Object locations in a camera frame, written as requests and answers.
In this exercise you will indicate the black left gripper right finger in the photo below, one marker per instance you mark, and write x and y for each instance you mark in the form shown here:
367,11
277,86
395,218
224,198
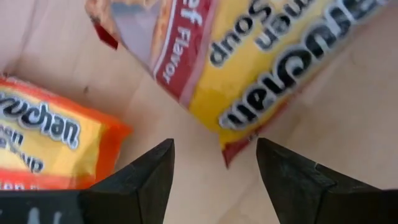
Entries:
295,189

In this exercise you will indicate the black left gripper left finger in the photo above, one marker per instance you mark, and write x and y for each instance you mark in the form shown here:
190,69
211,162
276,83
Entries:
140,186

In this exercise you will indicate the orange chicken ramen packet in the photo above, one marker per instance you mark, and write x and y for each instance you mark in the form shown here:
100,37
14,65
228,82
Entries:
62,140

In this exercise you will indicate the silver packet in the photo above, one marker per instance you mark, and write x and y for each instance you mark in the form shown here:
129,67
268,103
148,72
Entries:
248,62

